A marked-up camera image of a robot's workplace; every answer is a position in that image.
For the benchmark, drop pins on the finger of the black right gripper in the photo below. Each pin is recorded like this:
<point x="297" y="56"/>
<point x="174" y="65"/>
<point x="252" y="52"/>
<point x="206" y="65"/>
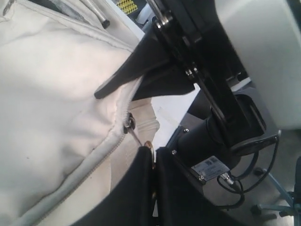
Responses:
<point x="148" y="55"/>

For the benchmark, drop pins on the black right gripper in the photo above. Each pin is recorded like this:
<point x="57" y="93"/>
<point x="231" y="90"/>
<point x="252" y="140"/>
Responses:
<point x="193" y="45"/>

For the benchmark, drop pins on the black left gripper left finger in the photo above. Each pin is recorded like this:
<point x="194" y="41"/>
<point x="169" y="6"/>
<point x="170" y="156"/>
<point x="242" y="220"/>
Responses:
<point x="129" y="204"/>

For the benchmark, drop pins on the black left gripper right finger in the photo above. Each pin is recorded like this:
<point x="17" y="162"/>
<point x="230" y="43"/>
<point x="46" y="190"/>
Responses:
<point x="179" y="202"/>

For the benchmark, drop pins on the cream white duffel bag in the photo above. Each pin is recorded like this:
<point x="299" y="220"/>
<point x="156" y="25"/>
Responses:
<point x="62" y="151"/>

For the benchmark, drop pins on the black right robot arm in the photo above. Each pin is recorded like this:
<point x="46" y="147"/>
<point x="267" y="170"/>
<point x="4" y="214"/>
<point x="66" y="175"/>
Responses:
<point x="206" y="161"/>

